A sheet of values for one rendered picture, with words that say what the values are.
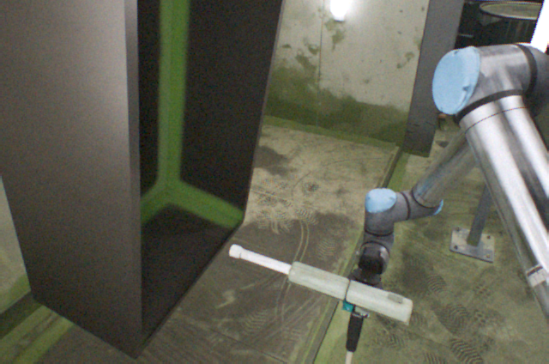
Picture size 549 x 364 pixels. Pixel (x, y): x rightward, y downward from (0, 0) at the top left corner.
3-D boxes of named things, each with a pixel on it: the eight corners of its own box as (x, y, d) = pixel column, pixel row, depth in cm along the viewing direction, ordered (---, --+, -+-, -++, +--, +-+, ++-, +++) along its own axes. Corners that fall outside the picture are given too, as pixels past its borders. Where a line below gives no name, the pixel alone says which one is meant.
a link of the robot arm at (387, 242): (366, 217, 133) (365, 242, 137) (358, 238, 123) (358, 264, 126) (396, 221, 130) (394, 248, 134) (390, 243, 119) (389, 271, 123)
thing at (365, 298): (397, 358, 107) (416, 294, 97) (395, 373, 103) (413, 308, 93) (235, 294, 123) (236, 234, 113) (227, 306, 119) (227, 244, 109)
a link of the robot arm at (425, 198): (564, 25, 79) (421, 191, 135) (509, 30, 76) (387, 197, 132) (603, 68, 73) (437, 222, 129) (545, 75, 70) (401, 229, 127)
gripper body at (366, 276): (373, 310, 110) (381, 282, 120) (379, 286, 106) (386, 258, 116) (346, 300, 112) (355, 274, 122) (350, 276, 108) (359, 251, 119)
